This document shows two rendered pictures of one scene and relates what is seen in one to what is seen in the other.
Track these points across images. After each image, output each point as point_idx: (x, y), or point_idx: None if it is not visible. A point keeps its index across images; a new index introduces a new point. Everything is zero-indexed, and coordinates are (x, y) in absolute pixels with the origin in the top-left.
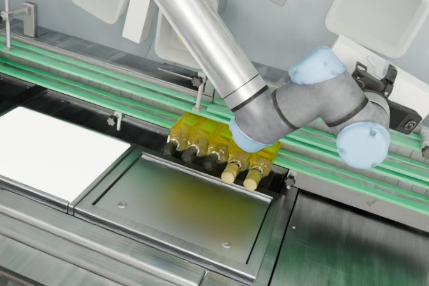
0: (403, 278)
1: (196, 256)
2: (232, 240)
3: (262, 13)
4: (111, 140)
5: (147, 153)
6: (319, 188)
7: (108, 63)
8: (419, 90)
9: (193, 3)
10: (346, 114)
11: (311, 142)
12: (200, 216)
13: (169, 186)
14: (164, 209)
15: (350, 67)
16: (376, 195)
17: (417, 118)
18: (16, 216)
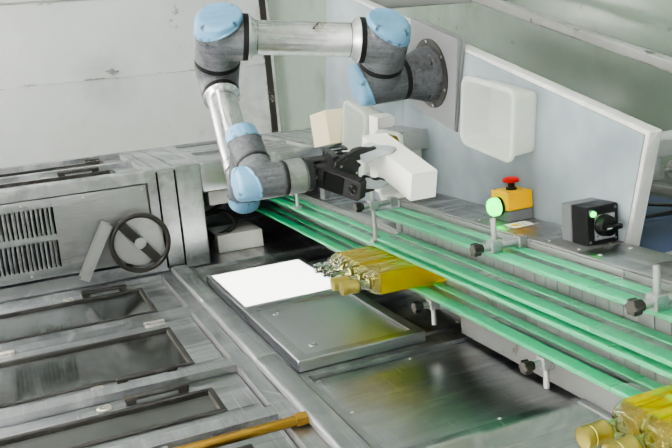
0: (458, 409)
1: (278, 344)
2: (321, 344)
3: (449, 143)
4: None
5: None
6: (479, 334)
7: (353, 213)
8: (401, 167)
9: (218, 112)
10: (237, 163)
11: (430, 261)
12: (322, 329)
13: (331, 311)
14: (302, 321)
15: None
16: (479, 321)
17: (354, 182)
18: (208, 311)
